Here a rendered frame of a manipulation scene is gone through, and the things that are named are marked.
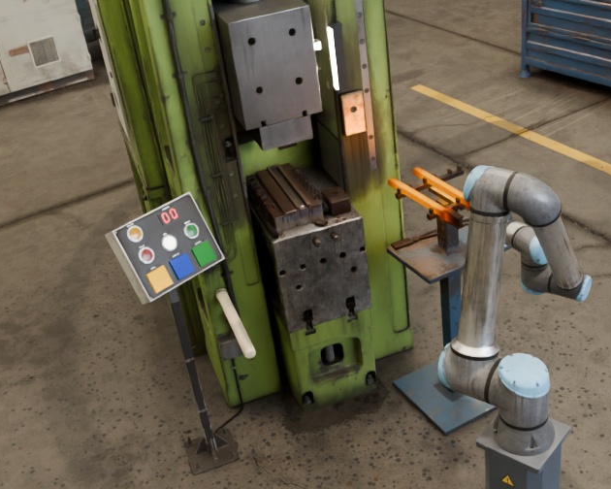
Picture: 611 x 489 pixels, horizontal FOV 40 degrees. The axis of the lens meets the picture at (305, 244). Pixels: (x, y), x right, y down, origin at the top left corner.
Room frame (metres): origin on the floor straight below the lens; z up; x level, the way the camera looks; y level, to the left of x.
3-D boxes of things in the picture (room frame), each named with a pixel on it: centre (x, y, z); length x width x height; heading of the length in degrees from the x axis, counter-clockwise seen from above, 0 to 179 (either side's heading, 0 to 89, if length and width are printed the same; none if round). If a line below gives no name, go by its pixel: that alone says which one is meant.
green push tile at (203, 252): (2.63, 0.37, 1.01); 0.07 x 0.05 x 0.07; 130
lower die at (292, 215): (3.09, 0.06, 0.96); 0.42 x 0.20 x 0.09; 15
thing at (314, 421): (2.84, 0.00, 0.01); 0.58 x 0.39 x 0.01; 105
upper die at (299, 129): (3.09, 0.06, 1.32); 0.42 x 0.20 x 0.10; 15
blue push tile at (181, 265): (2.57, 0.45, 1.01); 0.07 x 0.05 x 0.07; 130
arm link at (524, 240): (2.37, -0.76, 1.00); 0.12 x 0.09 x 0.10; 24
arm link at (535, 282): (2.36, -0.77, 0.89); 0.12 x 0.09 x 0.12; 48
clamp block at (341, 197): (2.99, -0.15, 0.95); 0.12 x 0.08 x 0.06; 15
